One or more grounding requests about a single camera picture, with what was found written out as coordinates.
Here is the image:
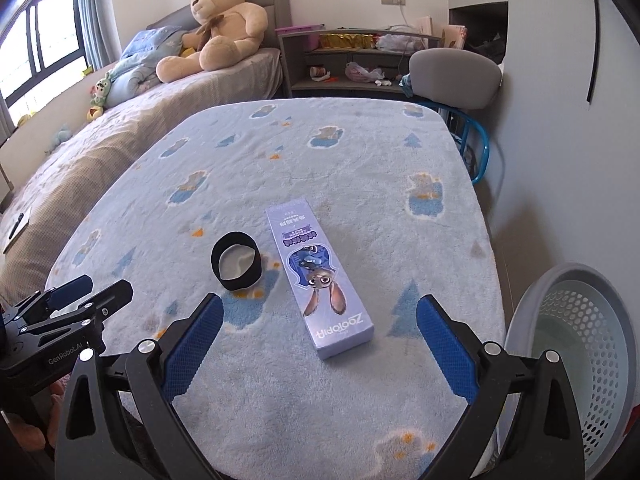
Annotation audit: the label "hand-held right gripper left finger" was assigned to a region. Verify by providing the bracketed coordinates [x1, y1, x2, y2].
[54, 293, 251, 480]

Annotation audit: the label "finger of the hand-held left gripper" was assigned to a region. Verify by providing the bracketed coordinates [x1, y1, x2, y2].
[9, 274, 95, 320]
[75, 279, 134, 328]

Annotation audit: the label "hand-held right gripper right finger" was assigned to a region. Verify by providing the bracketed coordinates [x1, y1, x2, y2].
[416, 295, 586, 480]

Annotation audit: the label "grey perforated laundry basket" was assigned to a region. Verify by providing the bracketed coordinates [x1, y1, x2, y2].
[495, 262, 640, 480]

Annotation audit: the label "purple cartoon cardboard box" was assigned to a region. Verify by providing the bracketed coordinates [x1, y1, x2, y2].
[266, 199, 375, 361]

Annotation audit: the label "white notebook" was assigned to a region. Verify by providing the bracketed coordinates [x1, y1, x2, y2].
[2, 206, 34, 254]

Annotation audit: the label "bed with beige cover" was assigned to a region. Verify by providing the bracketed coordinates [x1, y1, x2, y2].
[0, 47, 286, 306]

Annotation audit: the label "small blue plush toy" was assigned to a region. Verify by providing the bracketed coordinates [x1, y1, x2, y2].
[46, 124, 74, 155]

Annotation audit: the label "light blue printed blanket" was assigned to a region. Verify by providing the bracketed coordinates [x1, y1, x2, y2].
[45, 98, 506, 480]

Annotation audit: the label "blue metal stool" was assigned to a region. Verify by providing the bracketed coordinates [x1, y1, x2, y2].
[440, 102, 492, 186]

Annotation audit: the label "green plush toy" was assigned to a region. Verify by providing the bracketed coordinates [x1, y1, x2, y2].
[87, 71, 114, 123]

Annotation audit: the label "blue printed pillow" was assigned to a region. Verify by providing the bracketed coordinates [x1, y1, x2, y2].
[102, 27, 186, 108]

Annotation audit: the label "grey chair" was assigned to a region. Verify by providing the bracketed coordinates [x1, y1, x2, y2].
[409, 48, 502, 111]

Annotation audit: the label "grey curtain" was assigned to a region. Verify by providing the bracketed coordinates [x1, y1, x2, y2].
[77, 0, 123, 67]

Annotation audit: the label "pink plastic bag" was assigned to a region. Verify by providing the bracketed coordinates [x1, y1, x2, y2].
[345, 61, 386, 83]

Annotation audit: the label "large tan teddy bear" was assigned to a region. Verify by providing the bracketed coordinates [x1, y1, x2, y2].
[156, 0, 269, 83]

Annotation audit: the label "grey shelf desk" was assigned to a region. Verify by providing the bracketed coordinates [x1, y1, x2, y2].
[276, 27, 446, 100]

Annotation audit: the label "white plastic bag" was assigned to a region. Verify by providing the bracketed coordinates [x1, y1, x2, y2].
[375, 32, 416, 52]

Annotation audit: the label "pink gift box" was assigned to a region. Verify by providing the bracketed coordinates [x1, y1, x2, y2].
[417, 16, 468, 50]

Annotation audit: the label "gold snack packages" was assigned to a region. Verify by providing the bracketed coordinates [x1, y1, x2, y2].
[320, 32, 376, 50]

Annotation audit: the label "grey bed headboard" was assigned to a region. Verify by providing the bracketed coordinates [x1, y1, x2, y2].
[146, 0, 291, 96]

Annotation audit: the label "window with dark frame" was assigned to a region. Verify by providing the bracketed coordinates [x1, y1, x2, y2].
[0, 2, 93, 108]

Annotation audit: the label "black wardrobe handle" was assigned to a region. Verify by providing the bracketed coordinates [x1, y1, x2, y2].
[587, 0, 601, 103]

